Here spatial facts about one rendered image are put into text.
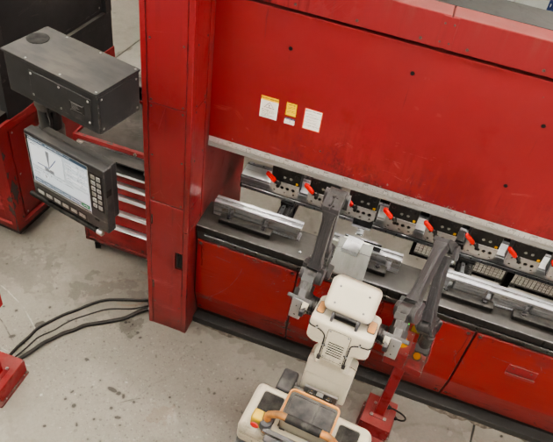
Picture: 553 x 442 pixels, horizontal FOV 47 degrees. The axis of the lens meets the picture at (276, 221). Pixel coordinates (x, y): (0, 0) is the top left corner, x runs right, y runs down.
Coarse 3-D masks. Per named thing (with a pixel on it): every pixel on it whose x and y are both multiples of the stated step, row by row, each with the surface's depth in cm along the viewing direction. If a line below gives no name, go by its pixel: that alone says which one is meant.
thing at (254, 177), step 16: (256, 176) 360; (272, 192) 363; (304, 192) 355; (416, 224) 347; (416, 240) 350; (464, 256) 346; (496, 256) 339; (544, 256) 341; (512, 272) 342; (544, 272) 335
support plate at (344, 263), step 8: (344, 240) 329; (336, 248) 324; (360, 248) 326; (368, 248) 327; (336, 256) 320; (344, 256) 321; (352, 256) 321; (360, 256) 322; (368, 256) 323; (336, 264) 316; (344, 264) 317; (352, 264) 317; (360, 264) 318; (336, 272) 312; (344, 272) 313; (352, 272) 313; (360, 272) 314; (360, 280) 310
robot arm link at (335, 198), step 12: (336, 192) 259; (324, 204) 255; (336, 204) 256; (324, 216) 258; (336, 216) 257; (324, 228) 261; (324, 240) 264; (312, 252) 270; (324, 252) 268; (312, 264) 272; (300, 276) 277; (324, 276) 280
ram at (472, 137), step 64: (256, 0) 261; (256, 64) 279; (320, 64) 268; (384, 64) 259; (448, 64) 250; (256, 128) 301; (320, 128) 289; (384, 128) 278; (448, 128) 268; (512, 128) 259; (448, 192) 289; (512, 192) 278
